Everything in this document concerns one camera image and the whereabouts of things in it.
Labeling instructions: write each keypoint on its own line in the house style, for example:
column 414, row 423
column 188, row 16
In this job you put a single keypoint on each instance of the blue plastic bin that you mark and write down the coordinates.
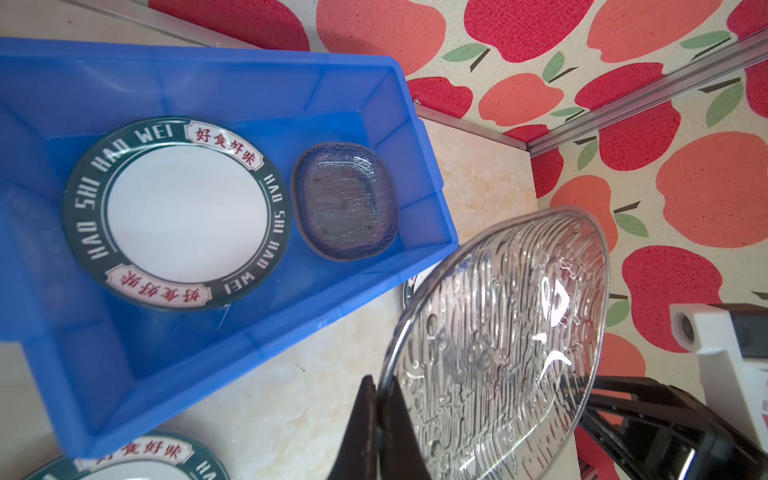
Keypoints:
column 113, row 369

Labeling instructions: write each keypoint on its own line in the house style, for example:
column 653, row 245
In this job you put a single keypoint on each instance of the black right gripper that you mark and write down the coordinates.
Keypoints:
column 667, row 434

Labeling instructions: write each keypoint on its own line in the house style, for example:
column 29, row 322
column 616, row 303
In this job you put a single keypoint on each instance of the small green rimmed plate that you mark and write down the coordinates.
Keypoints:
column 411, row 286

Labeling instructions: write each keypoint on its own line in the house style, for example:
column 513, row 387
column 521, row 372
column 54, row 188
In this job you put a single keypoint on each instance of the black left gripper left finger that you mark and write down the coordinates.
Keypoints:
column 357, row 455

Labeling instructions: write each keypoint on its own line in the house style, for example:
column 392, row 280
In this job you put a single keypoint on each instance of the medium green rimmed plate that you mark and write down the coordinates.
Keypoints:
column 177, row 214

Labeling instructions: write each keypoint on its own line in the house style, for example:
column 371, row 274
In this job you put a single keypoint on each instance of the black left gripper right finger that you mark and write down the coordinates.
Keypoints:
column 400, row 456

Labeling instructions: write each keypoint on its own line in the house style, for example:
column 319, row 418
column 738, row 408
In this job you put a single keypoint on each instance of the clear glass plate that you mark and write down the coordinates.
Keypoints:
column 47, row 263
column 497, row 351
column 345, row 200

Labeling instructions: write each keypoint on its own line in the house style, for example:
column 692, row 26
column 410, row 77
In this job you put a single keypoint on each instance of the aluminium frame post right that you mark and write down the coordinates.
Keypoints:
column 743, row 54

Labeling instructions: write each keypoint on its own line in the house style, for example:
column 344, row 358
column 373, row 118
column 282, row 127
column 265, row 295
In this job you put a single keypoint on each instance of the large green rimmed plate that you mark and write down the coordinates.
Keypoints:
column 157, row 455

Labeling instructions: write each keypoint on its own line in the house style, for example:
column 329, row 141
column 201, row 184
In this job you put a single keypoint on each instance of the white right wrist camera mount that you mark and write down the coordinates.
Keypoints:
column 730, row 344

